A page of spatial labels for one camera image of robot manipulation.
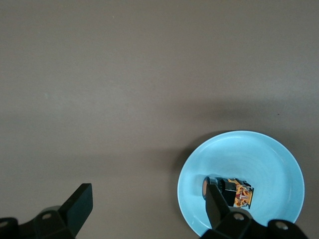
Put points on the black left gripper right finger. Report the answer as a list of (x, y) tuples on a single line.
[(229, 224)]

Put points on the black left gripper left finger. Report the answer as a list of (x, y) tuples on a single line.
[(72, 214)]

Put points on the orange black pushbutton switch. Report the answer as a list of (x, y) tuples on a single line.
[(239, 194)]

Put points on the light blue round plate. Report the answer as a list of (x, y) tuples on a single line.
[(249, 154)]

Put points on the brown table cover mat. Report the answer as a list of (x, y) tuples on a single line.
[(124, 87)]

